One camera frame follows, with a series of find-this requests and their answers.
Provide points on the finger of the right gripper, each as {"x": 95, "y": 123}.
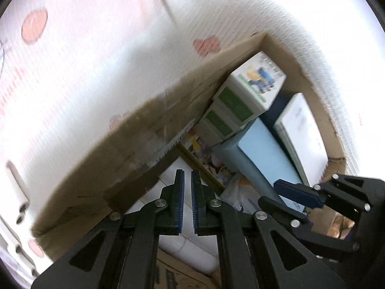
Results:
{"x": 287, "y": 217}
{"x": 302, "y": 194}

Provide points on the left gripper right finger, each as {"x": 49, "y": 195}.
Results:
{"x": 255, "y": 251}

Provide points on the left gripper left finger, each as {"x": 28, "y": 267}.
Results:
{"x": 121, "y": 251}

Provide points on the white paper roll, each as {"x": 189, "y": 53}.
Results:
{"x": 200, "y": 253}

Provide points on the light blue box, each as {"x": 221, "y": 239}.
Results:
{"x": 256, "y": 154}

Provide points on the white flat box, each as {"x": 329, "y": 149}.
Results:
{"x": 298, "y": 131}

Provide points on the brown cardboard box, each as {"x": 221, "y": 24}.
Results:
{"x": 117, "y": 169}

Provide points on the white green carton lower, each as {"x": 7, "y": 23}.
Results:
{"x": 215, "y": 126}

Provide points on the white green carton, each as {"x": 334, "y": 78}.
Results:
{"x": 251, "y": 89}
{"x": 215, "y": 126}

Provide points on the white green carton upper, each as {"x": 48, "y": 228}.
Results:
{"x": 251, "y": 89}

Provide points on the pink cartoon cat play mat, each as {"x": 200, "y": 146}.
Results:
{"x": 72, "y": 71}

